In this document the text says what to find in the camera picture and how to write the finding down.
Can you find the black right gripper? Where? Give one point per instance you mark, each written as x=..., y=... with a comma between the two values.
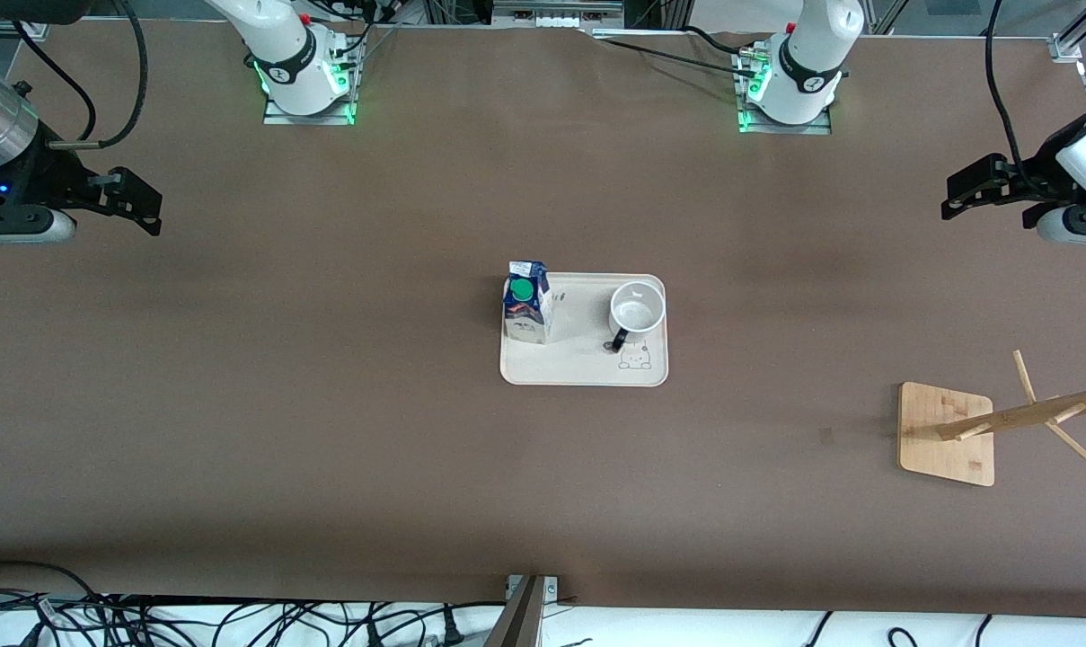
x=32, y=178

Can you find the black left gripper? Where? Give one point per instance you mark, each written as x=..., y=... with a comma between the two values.
x=1038, y=176

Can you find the blue milk carton green cap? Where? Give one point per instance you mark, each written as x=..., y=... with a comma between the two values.
x=526, y=316

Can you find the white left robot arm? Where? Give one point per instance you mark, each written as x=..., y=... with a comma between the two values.
x=807, y=63

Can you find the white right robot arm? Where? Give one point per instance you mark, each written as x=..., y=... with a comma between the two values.
x=282, y=54

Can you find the wooden cup rack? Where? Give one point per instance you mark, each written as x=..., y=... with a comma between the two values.
x=942, y=449

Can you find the white rectangular tin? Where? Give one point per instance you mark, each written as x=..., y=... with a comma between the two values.
x=578, y=359

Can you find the white power strip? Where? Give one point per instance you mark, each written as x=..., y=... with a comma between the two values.
x=556, y=13

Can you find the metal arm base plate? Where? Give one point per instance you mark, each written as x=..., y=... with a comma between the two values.
x=816, y=128
x=278, y=118

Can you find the aluminium corner bracket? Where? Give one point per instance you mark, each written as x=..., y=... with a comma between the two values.
x=1077, y=36

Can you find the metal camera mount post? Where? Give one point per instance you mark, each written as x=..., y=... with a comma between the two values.
x=525, y=620

